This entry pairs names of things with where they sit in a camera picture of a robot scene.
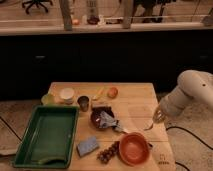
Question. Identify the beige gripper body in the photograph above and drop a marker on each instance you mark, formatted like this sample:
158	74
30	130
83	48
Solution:
158	116

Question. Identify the silver metal fork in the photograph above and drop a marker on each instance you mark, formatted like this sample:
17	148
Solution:
149	127

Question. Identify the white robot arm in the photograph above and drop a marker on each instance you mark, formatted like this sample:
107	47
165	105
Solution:
191	85

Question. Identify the red orange bowl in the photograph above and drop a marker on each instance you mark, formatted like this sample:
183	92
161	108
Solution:
133	149

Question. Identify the dark brown bowl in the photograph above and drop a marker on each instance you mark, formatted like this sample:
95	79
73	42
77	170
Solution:
95	116

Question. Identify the small green bowl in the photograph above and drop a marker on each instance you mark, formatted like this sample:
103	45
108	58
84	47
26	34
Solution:
48	99

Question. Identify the orange fruit toy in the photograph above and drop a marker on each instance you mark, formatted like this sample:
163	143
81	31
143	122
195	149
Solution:
112	92

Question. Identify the crumpled grey foil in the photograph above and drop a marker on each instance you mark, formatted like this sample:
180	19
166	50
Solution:
106	120

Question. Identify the yellow banana toy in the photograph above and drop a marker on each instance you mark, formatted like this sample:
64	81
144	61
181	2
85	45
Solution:
98	94

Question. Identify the brown block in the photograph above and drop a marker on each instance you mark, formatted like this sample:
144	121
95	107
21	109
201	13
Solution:
99	105

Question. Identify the dark purple grape bunch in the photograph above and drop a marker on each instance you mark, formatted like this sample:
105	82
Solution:
106	155

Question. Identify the small metal cup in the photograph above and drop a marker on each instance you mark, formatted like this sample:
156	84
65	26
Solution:
83	102

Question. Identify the blue sponge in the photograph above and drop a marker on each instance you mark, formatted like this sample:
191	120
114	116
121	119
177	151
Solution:
87	146

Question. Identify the white ceramic cup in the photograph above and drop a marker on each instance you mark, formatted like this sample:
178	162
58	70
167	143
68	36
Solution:
67	95

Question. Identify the green plastic tray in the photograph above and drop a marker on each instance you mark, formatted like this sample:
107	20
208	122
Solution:
48	140

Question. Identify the black office chair base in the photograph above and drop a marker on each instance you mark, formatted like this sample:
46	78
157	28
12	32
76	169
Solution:
26	5

